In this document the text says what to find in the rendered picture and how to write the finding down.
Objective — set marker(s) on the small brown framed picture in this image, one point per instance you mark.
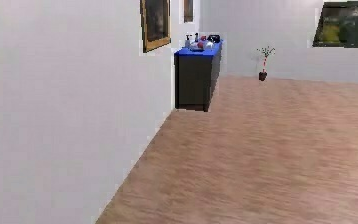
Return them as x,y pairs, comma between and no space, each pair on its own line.
188,10

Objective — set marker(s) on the house plant in dark pot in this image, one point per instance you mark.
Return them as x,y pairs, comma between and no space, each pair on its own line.
263,65

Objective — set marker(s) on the grey spray bottle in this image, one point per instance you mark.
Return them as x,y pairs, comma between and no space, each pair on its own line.
187,41

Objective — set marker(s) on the red and white bowl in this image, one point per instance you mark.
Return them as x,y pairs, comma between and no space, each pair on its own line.
200,44

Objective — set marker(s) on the gold framed dark painting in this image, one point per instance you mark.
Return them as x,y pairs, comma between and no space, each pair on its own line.
156,23

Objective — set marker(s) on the black cupboard with blue top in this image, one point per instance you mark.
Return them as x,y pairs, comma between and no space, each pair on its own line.
193,80

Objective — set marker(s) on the dark framed window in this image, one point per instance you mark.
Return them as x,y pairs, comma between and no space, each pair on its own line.
345,25

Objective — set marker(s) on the dark small bottle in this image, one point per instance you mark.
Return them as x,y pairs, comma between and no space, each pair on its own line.
196,37

